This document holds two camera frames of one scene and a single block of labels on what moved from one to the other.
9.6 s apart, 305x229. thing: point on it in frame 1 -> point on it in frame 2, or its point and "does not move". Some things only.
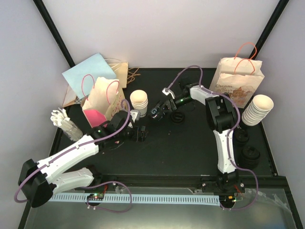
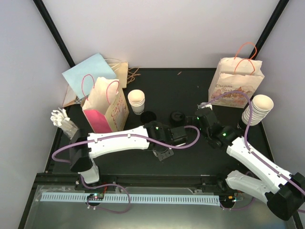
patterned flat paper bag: x=71 y=98 does not move
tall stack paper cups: x=260 y=106 does not move
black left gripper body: x=135 y=137 -> x=162 y=156
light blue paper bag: x=82 y=77 does not move
